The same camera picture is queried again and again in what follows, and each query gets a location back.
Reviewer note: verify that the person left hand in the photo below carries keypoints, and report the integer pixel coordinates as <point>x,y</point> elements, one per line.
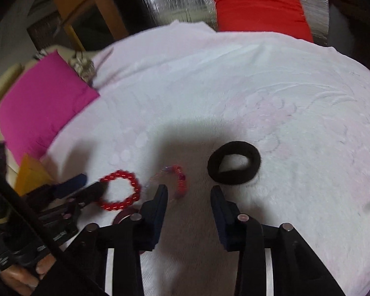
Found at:
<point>23,282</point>

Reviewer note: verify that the cream leather sofa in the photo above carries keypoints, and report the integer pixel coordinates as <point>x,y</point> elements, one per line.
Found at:
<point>10,76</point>

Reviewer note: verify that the orange cardboard tray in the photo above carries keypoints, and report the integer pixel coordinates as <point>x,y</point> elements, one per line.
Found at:
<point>31,175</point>

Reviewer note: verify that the patterned silver fabric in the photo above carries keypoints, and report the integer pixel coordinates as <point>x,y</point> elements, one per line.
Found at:
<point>85,67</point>

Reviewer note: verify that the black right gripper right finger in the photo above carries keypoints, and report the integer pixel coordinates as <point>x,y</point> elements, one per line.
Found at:
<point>297,270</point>

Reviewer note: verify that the magenta cushion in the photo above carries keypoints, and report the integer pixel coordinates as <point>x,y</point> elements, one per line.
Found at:
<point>40,104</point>

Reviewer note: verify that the wooden cabinet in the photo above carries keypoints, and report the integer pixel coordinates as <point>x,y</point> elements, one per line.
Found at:
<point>86,3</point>

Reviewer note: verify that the thick black hair scrunchie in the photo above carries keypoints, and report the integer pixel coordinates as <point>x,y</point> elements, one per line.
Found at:
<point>234,163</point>

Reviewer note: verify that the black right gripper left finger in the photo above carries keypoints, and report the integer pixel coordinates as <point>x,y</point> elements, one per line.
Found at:
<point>81,269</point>

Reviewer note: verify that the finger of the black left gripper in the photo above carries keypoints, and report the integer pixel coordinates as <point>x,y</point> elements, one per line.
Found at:
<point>57,191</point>
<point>74,204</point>

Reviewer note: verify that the red cushion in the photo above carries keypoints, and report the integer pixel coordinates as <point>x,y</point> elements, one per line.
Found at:
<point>280,16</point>

